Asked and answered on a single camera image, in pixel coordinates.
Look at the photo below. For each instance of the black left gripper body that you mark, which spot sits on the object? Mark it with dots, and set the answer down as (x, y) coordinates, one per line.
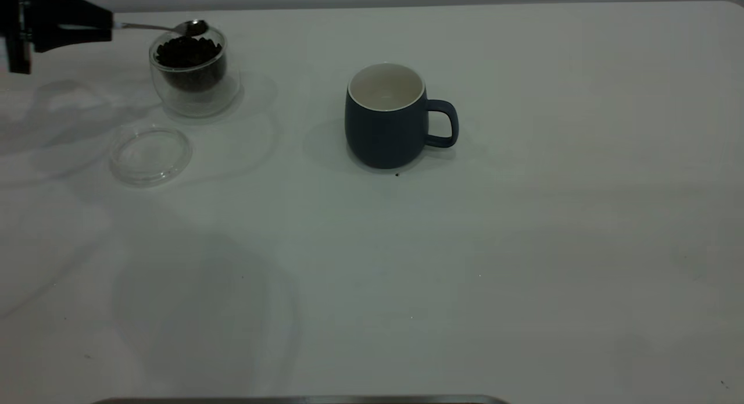
(17, 26)

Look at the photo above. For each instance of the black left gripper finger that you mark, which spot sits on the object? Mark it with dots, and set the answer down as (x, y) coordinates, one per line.
(70, 36)
(75, 9)

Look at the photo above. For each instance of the dark blue ceramic mug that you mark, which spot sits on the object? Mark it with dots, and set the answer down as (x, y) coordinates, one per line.
(383, 136)

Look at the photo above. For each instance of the dark coffee beans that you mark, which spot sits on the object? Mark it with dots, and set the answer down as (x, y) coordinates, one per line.
(189, 55)

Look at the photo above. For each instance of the clear glass lid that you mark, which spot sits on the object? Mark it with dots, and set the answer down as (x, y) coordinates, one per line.
(150, 157)

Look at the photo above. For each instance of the double-walled glass cup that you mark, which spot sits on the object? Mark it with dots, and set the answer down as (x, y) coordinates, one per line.
(197, 104)

